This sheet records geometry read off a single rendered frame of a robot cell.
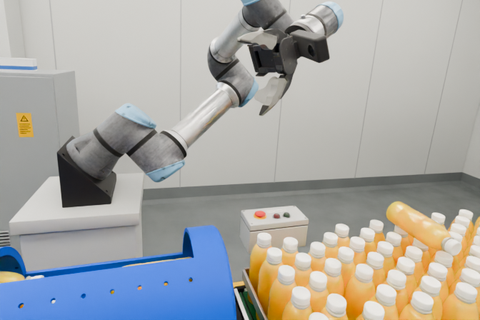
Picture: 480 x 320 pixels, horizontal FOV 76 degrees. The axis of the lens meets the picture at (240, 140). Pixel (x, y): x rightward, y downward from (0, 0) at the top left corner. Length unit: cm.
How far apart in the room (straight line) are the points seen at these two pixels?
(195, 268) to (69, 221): 47
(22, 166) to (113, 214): 139
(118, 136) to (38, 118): 124
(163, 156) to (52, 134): 129
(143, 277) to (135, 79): 283
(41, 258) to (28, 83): 130
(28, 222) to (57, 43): 257
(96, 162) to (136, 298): 50
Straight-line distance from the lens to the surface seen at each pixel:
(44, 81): 212
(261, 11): 82
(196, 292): 59
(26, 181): 231
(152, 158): 96
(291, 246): 88
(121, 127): 96
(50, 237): 101
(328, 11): 78
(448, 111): 510
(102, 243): 100
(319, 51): 59
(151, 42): 329
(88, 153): 98
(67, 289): 61
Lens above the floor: 158
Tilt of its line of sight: 15 degrees down
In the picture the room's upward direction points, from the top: 3 degrees clockwise
